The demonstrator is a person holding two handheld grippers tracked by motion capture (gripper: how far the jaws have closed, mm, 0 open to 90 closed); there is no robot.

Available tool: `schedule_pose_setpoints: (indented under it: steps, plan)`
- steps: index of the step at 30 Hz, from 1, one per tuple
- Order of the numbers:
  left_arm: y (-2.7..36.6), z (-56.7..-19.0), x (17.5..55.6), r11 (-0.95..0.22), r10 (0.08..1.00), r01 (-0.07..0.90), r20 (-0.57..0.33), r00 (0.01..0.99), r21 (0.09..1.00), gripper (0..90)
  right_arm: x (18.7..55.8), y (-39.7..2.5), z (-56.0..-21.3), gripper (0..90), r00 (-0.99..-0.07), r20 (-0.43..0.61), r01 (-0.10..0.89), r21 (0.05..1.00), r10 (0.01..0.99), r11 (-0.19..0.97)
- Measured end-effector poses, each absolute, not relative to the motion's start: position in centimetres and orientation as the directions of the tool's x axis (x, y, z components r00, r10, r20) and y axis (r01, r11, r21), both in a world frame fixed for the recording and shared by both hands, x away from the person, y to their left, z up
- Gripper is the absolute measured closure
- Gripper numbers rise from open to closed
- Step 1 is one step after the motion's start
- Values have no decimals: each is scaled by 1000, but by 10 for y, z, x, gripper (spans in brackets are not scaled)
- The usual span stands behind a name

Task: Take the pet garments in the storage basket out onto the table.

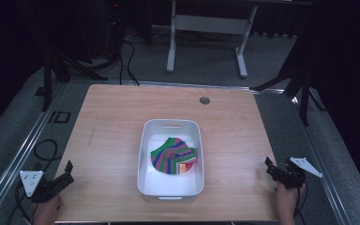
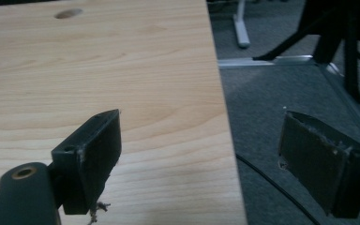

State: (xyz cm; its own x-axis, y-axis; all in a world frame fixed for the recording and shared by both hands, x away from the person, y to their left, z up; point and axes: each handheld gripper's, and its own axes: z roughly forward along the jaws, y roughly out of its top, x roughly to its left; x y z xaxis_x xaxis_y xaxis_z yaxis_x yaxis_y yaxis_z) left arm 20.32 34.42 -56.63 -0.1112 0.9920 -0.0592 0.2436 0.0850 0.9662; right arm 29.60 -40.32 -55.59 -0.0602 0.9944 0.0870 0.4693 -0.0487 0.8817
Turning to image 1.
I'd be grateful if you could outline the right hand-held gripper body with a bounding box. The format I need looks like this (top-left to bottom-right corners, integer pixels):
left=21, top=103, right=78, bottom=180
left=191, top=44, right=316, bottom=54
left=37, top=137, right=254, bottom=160
left=276, top=157, right=323, bottom=190

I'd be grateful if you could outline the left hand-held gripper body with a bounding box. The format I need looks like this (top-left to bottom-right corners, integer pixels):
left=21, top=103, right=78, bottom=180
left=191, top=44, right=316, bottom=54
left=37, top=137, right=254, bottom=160
left=19, top=170, right=64, bottom=203

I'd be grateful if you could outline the person's right hand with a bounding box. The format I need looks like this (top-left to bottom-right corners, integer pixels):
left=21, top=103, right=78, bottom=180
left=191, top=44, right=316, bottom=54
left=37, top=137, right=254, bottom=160
left=275, top=182, right=308, bottom=225

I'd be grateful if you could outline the person's left hand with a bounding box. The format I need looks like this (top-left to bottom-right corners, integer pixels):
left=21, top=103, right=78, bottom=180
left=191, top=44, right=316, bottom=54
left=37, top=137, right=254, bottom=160
left=32, top=194, right=63, bottom=225

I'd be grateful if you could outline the black metal stand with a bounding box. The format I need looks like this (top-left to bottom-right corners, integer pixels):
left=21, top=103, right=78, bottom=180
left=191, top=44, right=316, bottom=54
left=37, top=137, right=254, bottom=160
left=250, top=18, right=329, bottom=127
left=27, top=0, right=109, bottom=113

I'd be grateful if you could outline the white plastic basket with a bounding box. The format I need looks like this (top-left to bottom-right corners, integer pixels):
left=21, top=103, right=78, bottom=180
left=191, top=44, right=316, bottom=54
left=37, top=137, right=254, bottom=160
left=137, top=118, right=205, bottom=202

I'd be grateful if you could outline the striped colourful cloth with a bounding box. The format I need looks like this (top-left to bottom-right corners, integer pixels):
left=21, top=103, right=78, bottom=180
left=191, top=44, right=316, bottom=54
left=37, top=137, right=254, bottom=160
left=150, top=136, right=198, bottom=175

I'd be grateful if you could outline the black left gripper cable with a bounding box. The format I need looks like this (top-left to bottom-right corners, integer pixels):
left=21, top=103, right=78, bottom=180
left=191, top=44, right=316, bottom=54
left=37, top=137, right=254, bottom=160
left=7, top=179, right=34, bottom=225

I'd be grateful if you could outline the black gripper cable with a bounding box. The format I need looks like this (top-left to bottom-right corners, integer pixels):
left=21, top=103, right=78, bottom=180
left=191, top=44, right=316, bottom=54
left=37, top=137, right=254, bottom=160
left=7, top=179, right=34, bottom=225
left=292, top=181, right=309, bottom=225

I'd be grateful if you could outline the silver floor rail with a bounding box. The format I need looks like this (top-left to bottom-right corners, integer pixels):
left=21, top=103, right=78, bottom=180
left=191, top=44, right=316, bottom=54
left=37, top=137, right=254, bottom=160
left=289, top=93, right=354, bottom=225
left=0, top=82, right=69, bottom=219

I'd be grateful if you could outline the black looped floor cable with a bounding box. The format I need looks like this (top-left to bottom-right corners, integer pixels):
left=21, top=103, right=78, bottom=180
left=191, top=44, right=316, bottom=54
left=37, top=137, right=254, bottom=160
left=33, top=138, right=64, bottom=164

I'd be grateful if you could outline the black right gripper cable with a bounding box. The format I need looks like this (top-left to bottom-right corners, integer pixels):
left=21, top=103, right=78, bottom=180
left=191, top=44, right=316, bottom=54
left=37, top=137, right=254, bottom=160
left=292, top=181, right=309, bottom=225

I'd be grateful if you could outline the white desk frame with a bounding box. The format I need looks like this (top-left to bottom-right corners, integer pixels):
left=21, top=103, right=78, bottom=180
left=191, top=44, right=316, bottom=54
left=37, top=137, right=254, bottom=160
left=165, top=0, right=259, bottom=79

